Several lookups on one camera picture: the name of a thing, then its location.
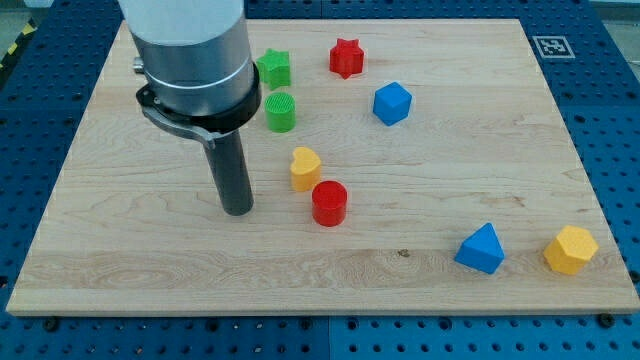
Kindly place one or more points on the green star block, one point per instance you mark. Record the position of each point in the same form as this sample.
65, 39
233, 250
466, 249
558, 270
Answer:
274, 68

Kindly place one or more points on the red star block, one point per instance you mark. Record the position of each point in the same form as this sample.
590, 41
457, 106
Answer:
346, 58

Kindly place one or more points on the yellow hexagon block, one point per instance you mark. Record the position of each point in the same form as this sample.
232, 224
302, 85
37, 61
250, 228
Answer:
570, 250

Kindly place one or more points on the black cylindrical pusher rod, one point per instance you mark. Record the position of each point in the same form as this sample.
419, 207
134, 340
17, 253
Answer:
227, 164

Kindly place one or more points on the blue triangle block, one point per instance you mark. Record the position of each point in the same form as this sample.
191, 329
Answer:
482, 250

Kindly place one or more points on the yellow heart block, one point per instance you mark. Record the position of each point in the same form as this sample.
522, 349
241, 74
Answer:
305, 169

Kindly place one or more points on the white fiducial marker tag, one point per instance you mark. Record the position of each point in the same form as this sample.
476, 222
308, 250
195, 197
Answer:
553, 47

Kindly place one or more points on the green cylinder block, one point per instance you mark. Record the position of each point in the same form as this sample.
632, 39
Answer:
280, 112

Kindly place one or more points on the wooden board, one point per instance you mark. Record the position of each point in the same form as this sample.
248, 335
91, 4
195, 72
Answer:
134, 225

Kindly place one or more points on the red cylinder block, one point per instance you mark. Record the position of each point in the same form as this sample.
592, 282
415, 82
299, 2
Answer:
329, 203

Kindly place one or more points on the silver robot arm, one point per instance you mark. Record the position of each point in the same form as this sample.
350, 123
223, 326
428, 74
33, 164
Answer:
196, 53

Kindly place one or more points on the blue cube block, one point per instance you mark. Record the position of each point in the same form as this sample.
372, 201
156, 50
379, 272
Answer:
392, 103

